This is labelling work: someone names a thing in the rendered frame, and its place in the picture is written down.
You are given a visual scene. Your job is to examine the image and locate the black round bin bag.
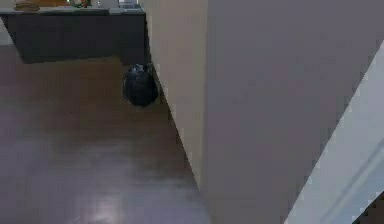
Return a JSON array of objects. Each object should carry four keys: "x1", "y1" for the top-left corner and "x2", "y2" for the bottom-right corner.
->
[{"x1": 122, "y1": 62, "x2": 160, "y2": 108}]

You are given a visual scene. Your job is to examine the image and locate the grey box on counter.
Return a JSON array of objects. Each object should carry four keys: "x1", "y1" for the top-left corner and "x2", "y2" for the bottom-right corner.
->
[{"x1": 118, "y1": 0, "x2": 143, "y2": 10}]

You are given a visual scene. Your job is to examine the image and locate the dark kitchen counter cabinet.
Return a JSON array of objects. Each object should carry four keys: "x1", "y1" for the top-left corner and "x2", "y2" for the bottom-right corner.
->
[{"x1": 0, "y1": 6, "x2": 151, "y2": 66}]

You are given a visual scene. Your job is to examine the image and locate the green and red plant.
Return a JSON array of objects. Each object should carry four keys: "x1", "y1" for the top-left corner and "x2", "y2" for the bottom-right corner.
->
[{"x1": 68, "y1": 0, "x2": 93, "y2": 9}]

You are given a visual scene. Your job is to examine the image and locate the white room door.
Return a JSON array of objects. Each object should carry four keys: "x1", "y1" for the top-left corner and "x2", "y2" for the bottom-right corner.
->
[{"x1": 283, "y1": 40, "x2": 384, "y2": 224}]

